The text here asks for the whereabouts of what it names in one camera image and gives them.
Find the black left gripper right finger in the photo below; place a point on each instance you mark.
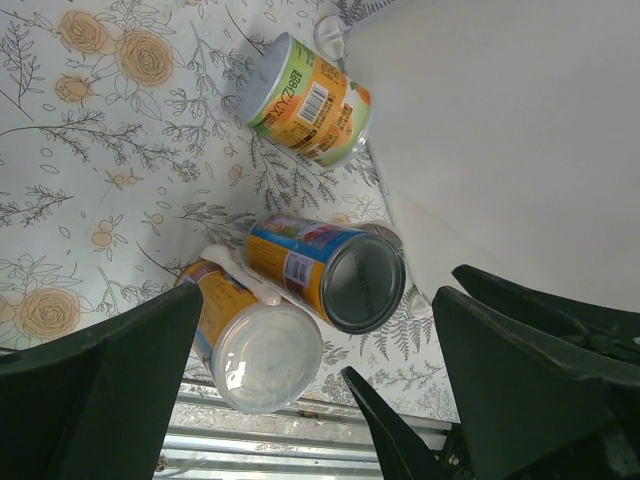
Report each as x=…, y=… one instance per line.
x=534, y=406

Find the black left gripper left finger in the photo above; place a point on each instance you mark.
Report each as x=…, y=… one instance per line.
x=96, y=404

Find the white lid orange can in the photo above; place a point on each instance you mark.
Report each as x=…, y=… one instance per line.
x=261, y=350

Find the white cube counter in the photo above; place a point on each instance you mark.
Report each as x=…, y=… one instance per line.
x=506, y=137

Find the aluminium front rail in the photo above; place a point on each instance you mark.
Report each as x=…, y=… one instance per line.
x=308, y=439

